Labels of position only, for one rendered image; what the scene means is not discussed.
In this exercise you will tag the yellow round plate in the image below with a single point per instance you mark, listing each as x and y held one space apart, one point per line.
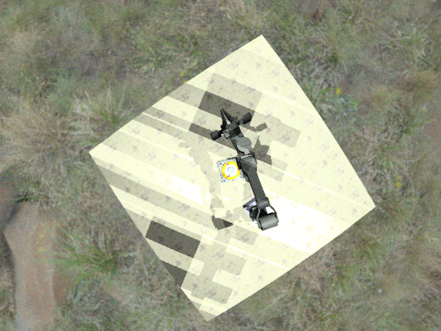
225 173

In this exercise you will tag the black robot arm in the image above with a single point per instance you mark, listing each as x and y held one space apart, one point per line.
247 162

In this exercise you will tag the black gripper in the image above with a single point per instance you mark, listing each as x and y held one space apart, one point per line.
217 133

